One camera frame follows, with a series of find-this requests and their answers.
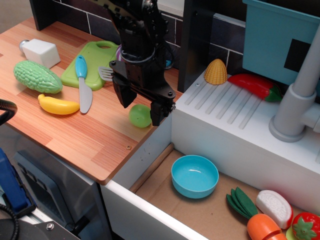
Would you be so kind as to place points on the blue box bottom left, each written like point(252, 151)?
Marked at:
point(16, 196)

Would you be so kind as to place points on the green toy bitter gourd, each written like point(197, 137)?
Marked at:
point(37, 77)

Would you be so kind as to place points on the blue plastic bowl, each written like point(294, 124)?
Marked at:
point(194, 176)

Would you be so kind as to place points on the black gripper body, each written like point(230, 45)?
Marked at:
point(146, 76)

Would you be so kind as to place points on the black gooseneck tube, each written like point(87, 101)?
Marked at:
point(9, 110)

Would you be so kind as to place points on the yellow toy banana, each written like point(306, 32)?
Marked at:
point(57, 106)

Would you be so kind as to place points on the toy knife blue handle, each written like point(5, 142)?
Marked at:
point(85, 92)

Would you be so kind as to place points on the teal plastic bin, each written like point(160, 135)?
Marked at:
point(277, 39)

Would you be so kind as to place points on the green toy pear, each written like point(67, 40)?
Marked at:
point(139, 115)

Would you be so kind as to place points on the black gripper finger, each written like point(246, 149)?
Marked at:
point(122, 88)
point(159, 110)

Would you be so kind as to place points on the green toy cutting board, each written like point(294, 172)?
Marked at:
point(97, 54)

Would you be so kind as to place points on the yellow toy corn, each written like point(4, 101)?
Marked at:
point(216, 72)

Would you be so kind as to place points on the grey toy faucet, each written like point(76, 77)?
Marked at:
point(298, 109)

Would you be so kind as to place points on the grey toy spatula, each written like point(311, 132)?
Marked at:
point(105, 73)

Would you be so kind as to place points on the red toy strawberry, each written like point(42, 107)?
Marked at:
point(306, 226)

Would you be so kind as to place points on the white toy sink unit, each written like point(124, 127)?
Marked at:
point(229, 126)

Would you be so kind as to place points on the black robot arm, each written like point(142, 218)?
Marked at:
point(140, 26)

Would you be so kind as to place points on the white salt shaker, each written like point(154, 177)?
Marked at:
point(41, 52)

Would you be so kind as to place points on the grey toy oven door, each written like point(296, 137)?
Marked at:
point(62, 194)

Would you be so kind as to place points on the purple striped toy onion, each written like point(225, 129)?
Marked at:
point(118, 53)

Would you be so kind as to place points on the red toy chili pepper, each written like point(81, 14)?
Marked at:
point(257, 85)

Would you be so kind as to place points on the orange toy carrot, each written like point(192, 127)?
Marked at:
point(259, 226)

